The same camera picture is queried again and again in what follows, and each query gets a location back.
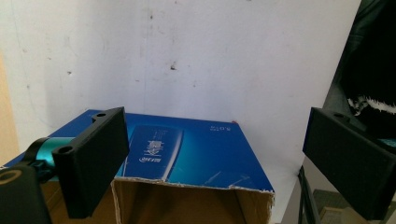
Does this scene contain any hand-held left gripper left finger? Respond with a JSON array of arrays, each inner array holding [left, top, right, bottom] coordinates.
[[35, 106, 131, 219]]

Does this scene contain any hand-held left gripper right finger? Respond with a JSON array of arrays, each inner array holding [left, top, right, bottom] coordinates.
[[303, 106, 396, 221]]

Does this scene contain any dark cloth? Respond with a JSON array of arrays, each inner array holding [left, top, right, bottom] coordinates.
[[339, 0, 396, 142]]

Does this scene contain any blue cardboard box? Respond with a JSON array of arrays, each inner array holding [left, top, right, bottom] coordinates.
[[0, 108, 276, 224]]

